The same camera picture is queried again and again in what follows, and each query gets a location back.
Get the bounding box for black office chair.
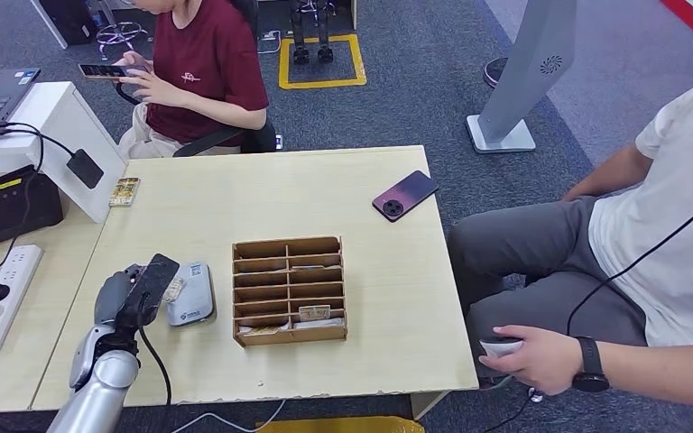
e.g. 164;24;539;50
115;0;279;159

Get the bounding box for white charger with cable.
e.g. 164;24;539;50
252;28;282;56

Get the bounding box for black floor cable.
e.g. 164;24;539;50
482;395;533;433

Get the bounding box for small picture card box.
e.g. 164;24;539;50
108;176;142;208

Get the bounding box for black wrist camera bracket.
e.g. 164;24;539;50
115;253;181;327

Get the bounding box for black robot legs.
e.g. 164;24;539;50
288;0;336;66

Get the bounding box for patterned room key card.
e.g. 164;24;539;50
238;324;292;337

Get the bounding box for printed room key card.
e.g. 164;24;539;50
298;305;333;323

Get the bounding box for purple smartphone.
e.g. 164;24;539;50
372;170;441;224

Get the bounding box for white power strip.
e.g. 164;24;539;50
0;244;44;358

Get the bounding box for chrome star chair base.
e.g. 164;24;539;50
95;21;152;61

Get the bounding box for black wristwatch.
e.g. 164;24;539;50
571;336;611;394

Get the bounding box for wooden slotted card organizer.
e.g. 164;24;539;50
231;235;349;349

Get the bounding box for white handheld controller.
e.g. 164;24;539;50
478;337;524;360

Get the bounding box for black power adapter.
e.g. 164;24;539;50
65;148;106;190

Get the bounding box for white floor cable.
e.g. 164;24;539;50
170;399;288;433

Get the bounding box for white room key card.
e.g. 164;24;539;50
294;318;346;331

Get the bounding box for black computer tower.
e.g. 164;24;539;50
38;0;99;48

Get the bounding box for dark round object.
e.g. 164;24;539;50
482;56;510;89

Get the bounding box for black payment terminal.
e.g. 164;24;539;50
0;164;65;251

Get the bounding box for long black power cable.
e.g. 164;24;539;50
0;121;46;294

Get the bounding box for white desk riser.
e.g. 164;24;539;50
0;80;129;224

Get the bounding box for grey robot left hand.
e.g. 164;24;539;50
93;263;165;328

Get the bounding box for dark handheld smartphone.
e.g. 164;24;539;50
77;62;151;82

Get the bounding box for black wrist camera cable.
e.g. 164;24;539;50
135;308;173;408

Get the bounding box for black headset cable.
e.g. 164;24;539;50
566;176;693;337

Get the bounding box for yellow crinkled sheet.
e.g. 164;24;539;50
256;416;425;433

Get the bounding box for white desk leg panel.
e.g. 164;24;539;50
29;0;67;51

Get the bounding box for grey kiosk stand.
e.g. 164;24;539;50
466;0;578;155

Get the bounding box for yellow floor tape square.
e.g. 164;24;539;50
278;32;367;91

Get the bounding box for person's left hand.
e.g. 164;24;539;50
493;323;584;398
134;69;175;109

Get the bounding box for black adapter cable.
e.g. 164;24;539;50
0;128;78;158

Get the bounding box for person's right hand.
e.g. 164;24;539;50
113;51;155;68
559;182;600;205

